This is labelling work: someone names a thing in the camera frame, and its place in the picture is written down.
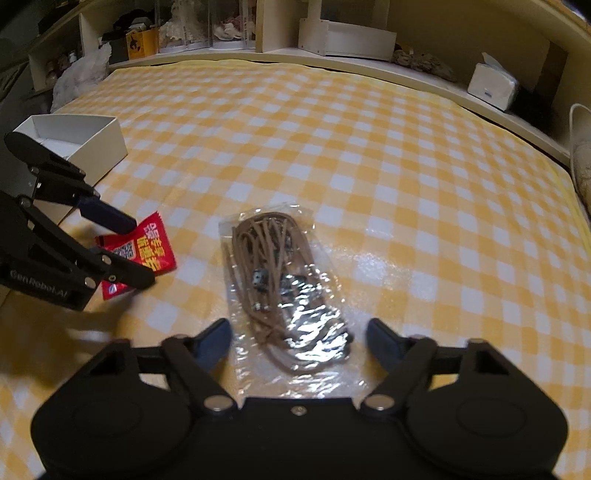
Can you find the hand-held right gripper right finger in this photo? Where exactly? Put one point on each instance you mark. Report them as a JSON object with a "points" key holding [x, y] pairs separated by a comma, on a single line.
{"points": [[383, 344]]}

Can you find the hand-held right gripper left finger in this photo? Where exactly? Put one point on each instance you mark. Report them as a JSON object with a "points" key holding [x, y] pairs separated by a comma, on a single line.
{"points": [[214, 344]]}

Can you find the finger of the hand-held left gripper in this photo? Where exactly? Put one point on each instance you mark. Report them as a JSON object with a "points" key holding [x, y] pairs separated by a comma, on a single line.
{"points": [[129, 272], [111, 217]]}

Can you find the red sachet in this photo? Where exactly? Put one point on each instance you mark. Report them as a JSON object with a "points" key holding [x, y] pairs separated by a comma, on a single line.
{"points": [[154, 251]]}

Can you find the white cardboard box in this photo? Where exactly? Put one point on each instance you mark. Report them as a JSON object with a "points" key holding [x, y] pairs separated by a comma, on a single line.
{"points": [[106, 143]]}

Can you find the yellow checkered bed sheet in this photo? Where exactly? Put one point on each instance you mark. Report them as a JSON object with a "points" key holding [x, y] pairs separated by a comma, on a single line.
{"points": [[369, 184]]}

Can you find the row of small jars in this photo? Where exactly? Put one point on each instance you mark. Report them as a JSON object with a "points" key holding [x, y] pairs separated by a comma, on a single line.
{"points": [[60, 64]]}

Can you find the yellow printed box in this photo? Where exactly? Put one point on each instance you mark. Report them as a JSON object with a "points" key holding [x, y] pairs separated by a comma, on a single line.
{"points": [[142, 44]]}

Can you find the dark cloth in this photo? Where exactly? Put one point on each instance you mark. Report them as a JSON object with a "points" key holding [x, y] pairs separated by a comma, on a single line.
{"points": [[129, 21]]}

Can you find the clear case with cream doll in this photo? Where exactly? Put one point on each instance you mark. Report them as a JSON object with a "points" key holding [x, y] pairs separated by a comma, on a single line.
{"points": [[184, 25]]}

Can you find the clear case with pink doll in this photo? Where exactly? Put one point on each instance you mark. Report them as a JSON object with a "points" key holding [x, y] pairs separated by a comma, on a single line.
{"points": [[233, 25]]}

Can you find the beige cushion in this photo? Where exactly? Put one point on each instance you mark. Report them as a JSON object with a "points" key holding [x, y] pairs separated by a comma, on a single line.
{"points": [[581, 157]]}

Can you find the white tissue box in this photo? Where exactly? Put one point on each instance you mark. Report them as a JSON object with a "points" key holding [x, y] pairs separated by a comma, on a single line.
{"points": [[491, 83]]}

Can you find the brown trinkets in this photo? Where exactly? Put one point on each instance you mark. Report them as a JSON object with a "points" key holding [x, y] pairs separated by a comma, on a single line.
{"points": [[425, 62]]}

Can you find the pale wooden box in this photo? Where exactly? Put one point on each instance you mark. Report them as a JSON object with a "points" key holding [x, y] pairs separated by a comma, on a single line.
{"points": [[351, 39]]}

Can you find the pale wooden headboard shelf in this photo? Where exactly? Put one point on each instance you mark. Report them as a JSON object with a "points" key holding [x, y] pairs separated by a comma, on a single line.
{"points": [[461, 27]]}

